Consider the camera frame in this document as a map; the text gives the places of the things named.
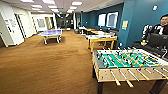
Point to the square ceiling light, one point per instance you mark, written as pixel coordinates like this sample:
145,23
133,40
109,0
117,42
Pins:
76,3
48,1
27,1

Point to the interior glass window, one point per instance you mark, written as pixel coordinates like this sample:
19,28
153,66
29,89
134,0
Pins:
101,20
112,20

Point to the green foosball table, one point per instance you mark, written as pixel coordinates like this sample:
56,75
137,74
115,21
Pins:
126,65

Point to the wooden top table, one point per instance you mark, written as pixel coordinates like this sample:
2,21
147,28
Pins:
94,32

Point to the yellow gaming table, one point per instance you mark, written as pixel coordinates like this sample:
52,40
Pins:
100,38

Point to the yellow wall poster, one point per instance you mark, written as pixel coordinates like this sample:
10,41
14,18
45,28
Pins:
125,25

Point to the blue ping pong table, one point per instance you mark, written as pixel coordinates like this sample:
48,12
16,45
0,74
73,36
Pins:
50,33

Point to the dark bench sofa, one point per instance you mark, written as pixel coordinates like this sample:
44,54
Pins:
110,31

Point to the person in black jacket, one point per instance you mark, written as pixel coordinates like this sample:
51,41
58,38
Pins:
160,28

